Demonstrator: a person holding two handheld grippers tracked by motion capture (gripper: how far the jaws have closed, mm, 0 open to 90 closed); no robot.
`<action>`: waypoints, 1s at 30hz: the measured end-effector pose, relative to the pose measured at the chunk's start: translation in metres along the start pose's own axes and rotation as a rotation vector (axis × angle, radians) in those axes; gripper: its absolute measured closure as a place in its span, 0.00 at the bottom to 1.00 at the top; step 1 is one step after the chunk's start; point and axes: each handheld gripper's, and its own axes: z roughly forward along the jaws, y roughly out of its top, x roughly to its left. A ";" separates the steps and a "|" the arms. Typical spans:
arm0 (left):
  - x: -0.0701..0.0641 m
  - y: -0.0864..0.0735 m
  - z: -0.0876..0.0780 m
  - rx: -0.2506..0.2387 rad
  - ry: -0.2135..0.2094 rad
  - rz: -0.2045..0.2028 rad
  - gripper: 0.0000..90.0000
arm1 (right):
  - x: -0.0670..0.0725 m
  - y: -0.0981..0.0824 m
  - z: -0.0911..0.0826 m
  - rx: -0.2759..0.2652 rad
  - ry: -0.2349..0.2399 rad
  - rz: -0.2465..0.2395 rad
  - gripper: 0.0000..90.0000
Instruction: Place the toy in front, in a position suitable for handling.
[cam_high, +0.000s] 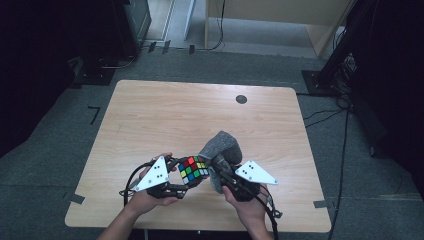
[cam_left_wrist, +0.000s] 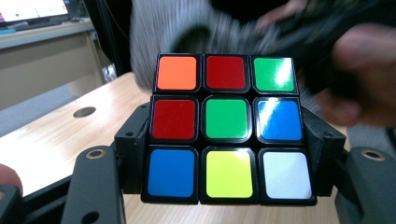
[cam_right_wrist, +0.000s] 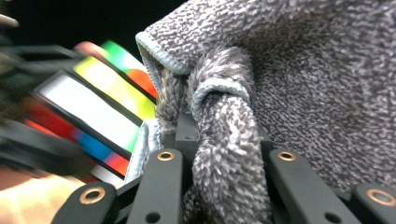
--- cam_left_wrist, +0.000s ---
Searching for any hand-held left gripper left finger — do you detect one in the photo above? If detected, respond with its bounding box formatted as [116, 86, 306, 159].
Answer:
[114, 102, 152, 194]

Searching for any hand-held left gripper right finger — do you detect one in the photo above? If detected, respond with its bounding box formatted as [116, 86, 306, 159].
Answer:
[301, 106, 347, 198]

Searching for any multicoloured puzzle cube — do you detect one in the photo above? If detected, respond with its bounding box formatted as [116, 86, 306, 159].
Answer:
[140, 51, 318, 207]

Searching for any grey cloth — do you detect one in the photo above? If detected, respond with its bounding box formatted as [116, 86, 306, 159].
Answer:
[129, 0, 390, 150]

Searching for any dark round table grommet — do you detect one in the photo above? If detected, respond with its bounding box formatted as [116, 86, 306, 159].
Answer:
[73, 105, 97, 119]

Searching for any black metal stand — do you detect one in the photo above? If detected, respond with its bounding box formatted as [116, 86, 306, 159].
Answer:
[82, 0, 134, 77]

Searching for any dark keyboard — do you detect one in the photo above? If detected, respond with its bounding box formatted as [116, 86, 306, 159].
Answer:
[13, 20, 64, 32]

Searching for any computer monitor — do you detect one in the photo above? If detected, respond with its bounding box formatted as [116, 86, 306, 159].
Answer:
[0, 0, 69, 24]

